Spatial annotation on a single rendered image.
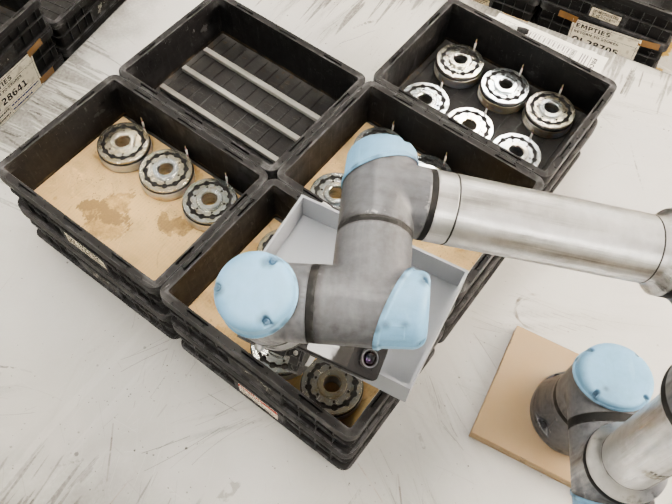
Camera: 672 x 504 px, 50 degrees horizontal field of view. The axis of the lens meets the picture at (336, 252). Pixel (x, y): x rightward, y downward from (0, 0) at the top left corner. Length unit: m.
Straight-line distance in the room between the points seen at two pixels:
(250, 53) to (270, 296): 1.07
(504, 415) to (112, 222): 0.80
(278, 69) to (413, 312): 1.04
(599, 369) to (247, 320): 0.69
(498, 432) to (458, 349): 0.18
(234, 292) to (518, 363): 0.85
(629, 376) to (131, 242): 0.88
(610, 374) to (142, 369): 0.82
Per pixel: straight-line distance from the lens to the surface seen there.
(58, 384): 1.44
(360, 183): 0.70
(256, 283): 0.63
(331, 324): 0.64
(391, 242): 0.67
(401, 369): 1.00
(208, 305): 1.29
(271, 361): 1.20
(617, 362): 1.20
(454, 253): 1.35
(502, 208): 0.73
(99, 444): 1.38
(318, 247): 1.08
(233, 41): 1.67
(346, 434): 1.09
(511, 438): 1.35
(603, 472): 1.11
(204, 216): 1.35
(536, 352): 1.42
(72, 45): 2.41
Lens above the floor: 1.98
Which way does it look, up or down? 60 degrees down
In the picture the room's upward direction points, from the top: 4 degrees clockwise
